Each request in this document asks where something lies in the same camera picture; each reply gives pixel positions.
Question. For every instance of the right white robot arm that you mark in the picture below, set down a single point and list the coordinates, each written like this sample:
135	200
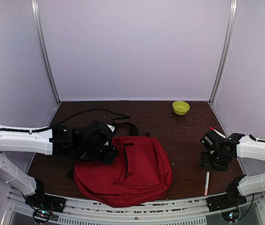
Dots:
221	150

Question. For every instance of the yellow-green plastic bowl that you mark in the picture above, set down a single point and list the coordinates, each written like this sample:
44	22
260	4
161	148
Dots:
180	107

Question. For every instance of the right aluminium frame post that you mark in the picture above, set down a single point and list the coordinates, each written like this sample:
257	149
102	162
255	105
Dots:
225	50

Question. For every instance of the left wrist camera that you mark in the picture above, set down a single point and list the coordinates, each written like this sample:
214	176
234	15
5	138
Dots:
113	127

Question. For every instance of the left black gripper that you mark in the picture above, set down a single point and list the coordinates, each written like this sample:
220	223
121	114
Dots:
109	158

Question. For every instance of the aluminium frame post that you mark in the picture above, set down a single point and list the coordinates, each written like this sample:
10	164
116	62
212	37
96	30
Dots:
225	50
44	54

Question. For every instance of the red-capped white marker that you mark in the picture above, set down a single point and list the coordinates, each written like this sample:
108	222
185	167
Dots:
217	132

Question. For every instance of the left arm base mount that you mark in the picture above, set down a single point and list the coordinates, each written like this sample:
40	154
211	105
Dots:
44	205

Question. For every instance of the left aluminium frame post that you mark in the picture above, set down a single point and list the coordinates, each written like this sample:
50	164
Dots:
44	54

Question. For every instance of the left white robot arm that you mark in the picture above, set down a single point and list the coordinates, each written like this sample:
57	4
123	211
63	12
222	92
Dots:
59	141

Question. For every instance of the red backpack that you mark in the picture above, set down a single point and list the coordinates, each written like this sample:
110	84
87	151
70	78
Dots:
141	173

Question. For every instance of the pink-capped white marker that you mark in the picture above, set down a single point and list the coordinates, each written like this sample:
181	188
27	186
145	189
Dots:
206	183

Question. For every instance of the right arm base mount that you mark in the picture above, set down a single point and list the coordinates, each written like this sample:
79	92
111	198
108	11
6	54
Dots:
226	201

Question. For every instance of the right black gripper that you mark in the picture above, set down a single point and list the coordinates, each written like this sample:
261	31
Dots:
204	161

